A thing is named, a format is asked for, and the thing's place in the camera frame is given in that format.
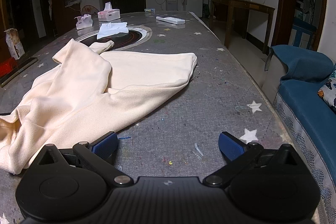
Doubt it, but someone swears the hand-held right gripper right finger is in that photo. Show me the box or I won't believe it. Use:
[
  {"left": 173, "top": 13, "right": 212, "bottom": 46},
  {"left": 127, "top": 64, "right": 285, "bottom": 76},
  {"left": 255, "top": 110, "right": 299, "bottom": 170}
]
[{"left": 203, "top": 131, "right": 306, "bottom": 187}]

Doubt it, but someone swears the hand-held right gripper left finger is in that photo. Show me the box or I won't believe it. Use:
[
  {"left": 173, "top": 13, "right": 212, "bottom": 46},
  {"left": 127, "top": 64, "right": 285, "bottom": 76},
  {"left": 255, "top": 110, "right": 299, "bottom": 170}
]
[{"left": 30, "top": 131, "right": 134, "bottom": 187}]

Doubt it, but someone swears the cream garment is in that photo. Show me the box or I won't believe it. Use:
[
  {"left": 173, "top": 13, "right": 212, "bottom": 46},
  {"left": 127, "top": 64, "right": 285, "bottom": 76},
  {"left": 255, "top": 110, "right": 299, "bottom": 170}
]
[{"left": 0, "top": 39, "right": 198, "bottom": 175}]

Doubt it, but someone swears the grey star-print tablecloth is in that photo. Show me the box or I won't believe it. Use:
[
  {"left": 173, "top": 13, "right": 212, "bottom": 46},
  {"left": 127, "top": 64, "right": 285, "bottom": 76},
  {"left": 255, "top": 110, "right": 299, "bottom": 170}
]
[{"left": 0, "top": 11, "right": 289, "bottom": 224}]

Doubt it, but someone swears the round built-in induction cooker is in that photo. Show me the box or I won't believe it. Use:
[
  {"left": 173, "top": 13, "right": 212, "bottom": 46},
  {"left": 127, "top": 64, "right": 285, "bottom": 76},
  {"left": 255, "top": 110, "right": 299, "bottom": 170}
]
[{"left": 76, "top": 25, "right": 153, "bottom": 51}]

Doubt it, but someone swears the patterned pillow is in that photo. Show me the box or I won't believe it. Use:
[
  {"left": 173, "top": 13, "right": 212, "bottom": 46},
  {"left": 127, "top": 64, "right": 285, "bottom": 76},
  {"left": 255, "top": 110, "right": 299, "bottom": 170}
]
[{"left": 318, "top": 63, "right": 336, "bottom": 113}]

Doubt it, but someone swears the white tissue paper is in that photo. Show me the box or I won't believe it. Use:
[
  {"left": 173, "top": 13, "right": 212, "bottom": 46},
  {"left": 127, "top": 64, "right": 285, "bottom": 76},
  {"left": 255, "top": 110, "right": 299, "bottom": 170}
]
[{"left": 97, "top": 21, "right": 129, "bottom": 40}]

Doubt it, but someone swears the dark smartphone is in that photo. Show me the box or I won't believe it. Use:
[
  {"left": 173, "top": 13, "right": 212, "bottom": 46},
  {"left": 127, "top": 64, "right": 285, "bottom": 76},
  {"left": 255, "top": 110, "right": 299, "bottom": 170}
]
[{"left": 0, "top": 57, "right": 38, "bottom": 88}]

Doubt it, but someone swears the white tissue pack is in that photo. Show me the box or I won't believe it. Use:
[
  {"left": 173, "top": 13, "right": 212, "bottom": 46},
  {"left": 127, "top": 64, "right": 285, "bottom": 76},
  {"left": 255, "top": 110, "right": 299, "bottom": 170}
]
[{"left": 75, "top": 14, "right": 93, "bottom": 29}]

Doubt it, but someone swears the large pink tissue box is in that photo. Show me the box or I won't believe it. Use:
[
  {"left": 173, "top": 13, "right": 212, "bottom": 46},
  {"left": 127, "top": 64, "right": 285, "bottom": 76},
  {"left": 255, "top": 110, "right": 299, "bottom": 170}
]
[{"left": 98, "top": 3, "right": 121, "bottom": 22}]

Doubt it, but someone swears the blue cabinet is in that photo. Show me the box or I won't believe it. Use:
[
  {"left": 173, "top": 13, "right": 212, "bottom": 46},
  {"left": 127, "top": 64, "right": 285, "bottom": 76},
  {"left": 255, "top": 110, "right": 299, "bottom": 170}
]
[{"left": 290, "top": 18, "right": 317, "bottom": 50}]

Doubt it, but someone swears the dotted pop-up tent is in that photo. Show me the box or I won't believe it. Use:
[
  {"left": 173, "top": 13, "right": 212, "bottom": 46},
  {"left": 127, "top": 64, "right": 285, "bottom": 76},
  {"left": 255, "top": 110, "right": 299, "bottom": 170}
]
[{"left": 81, "top": 5, "right": 95, "bottom": 16}]

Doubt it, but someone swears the white printed paper bag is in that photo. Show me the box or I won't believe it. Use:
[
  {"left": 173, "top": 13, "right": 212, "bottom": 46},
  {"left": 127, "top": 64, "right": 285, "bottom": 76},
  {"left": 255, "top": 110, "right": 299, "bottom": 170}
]
[{"left": 4, "top": 28, "right": 25, "bottom": 60}]

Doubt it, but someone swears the white remote control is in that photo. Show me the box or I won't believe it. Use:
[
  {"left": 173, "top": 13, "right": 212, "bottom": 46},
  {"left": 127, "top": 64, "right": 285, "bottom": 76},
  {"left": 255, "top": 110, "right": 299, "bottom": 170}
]
[{"left": 156, "top": 16, "right": 186, "bottom": 25}]

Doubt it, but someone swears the wooden side table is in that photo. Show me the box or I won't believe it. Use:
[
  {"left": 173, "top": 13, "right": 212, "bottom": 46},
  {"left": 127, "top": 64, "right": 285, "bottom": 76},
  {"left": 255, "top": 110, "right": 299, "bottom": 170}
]
[{"left": 209, "top": 0, "right": 276, "bottom": 54}]

